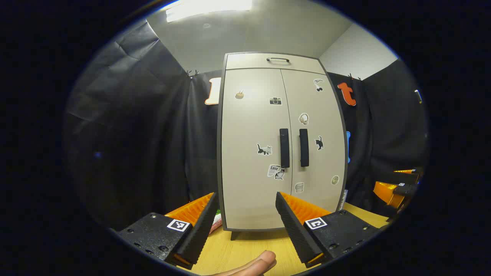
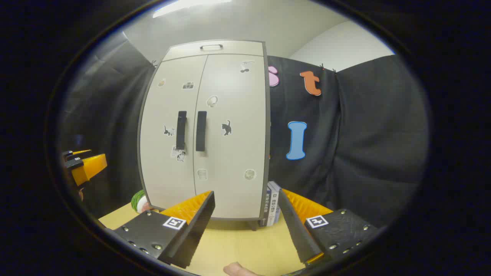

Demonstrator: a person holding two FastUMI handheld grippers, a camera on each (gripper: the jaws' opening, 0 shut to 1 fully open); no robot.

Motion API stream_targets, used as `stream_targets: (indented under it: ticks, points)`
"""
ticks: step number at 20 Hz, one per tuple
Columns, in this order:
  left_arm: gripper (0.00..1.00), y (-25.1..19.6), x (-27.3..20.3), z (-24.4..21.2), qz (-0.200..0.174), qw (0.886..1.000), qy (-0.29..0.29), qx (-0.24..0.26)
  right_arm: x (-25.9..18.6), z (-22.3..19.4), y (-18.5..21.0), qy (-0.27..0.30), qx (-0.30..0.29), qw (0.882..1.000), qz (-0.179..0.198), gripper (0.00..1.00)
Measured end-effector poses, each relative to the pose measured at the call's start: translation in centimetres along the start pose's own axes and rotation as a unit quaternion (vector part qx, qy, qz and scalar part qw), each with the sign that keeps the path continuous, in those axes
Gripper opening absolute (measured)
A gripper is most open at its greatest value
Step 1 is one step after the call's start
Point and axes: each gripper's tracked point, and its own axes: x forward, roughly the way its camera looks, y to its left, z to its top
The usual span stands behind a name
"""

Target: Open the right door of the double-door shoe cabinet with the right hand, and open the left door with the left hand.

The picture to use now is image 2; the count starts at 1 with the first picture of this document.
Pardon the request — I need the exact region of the black backdrop cloth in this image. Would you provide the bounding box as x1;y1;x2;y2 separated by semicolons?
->
59;33;429;230

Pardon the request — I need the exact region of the white shoe cabinet door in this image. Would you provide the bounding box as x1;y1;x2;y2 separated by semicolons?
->
194;54;268;220
140;55;208;210

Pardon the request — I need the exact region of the white double-door shoe cabinet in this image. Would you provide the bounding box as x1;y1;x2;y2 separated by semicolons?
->
137;39;271;230

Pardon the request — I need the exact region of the green white striped toy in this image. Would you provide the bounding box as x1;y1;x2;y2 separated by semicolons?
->
131;190;154;214

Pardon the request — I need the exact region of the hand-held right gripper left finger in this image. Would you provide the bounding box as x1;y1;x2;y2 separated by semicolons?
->
113;191;215;269

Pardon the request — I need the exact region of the dark spine book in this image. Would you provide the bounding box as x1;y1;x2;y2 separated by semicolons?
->
263;184;274;227

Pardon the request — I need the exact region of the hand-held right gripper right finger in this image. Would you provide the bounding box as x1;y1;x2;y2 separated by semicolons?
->
278;189;380;265

